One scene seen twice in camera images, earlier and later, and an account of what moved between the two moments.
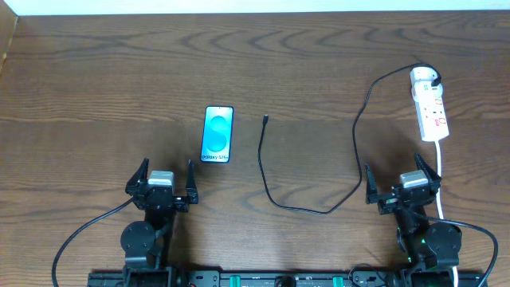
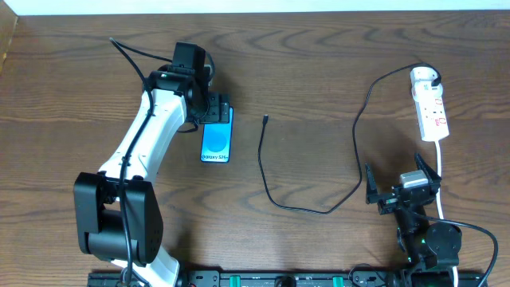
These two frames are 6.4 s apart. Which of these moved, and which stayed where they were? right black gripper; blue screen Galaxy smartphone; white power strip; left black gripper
Moved: left black gripper
Stayed: white power strip; right black gripper; blue screen Galaxy smartphone
